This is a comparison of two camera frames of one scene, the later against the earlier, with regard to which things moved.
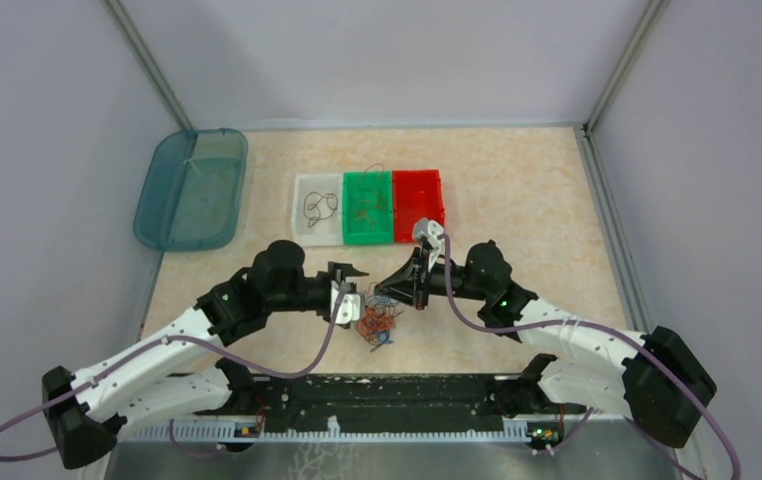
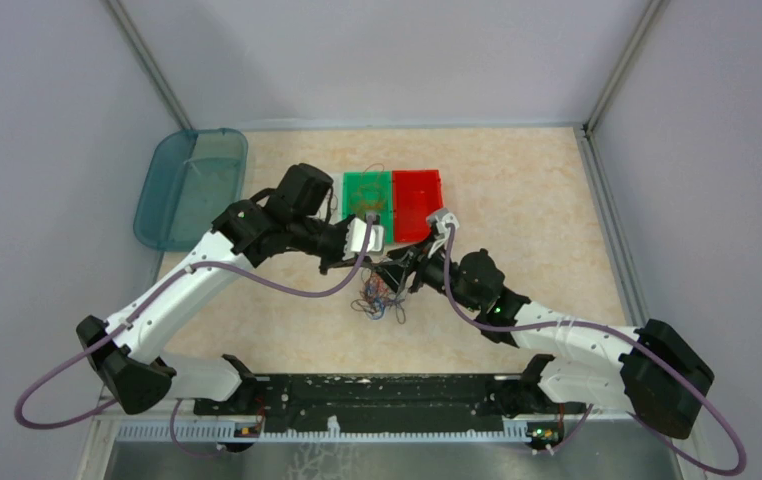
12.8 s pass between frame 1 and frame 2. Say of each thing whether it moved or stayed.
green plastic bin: stayed
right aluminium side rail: stayed
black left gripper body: moved
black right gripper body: stayed
